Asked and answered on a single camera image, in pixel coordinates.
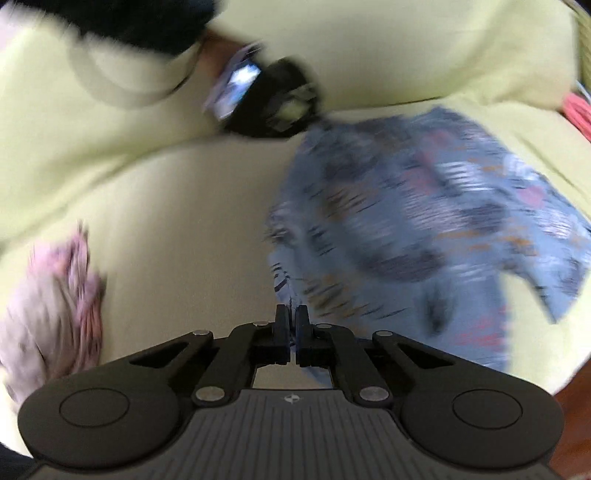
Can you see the beige garment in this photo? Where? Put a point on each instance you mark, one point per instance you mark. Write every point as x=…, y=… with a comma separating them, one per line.
x=32, y=341

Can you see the blue patterned garment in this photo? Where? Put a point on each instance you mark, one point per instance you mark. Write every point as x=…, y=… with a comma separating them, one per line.
x=415, y=207

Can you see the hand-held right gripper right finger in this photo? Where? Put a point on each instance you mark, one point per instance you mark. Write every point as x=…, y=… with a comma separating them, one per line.
x=303, y=337

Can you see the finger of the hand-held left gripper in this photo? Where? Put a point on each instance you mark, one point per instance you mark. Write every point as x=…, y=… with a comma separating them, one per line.
x=300, y=108

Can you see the pink patterned garment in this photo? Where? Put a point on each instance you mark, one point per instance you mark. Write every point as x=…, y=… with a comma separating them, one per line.
x=81, y=277

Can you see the person's left forearm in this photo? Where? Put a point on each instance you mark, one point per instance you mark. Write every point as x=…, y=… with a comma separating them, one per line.
x=138, y=18

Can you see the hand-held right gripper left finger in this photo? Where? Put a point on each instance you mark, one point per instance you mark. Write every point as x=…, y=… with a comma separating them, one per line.
x=284, y=337

